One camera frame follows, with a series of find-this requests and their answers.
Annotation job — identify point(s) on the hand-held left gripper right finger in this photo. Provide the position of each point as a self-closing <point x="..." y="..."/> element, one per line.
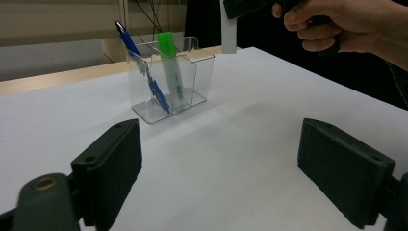
<point x="343" y="170"/>

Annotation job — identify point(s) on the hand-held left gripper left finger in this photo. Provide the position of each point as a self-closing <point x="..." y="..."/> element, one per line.
<point x="106" y="173"/>

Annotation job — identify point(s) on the white cylindrical tube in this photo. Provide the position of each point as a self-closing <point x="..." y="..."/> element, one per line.
<point x="228" y="35"/>

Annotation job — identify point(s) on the clear plastic organizer box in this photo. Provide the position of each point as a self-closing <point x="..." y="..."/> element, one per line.
<point x="202" y="70"/>

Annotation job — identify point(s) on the green highlighter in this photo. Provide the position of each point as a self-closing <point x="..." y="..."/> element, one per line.
<point x="166" y="45"/>

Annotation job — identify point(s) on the blue ballpoint pen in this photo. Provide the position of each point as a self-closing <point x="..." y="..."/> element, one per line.
<point x="128" y="40"/>

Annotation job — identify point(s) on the black curtain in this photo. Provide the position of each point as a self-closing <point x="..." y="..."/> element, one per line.
<point x="272" y="38"/>

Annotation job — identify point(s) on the light wooden table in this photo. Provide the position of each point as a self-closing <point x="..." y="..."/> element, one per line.
<point x="48" y="82"/>

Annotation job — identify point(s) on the beige wooden shelf unit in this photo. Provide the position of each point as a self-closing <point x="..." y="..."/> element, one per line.
<point x="64" y="25"/>

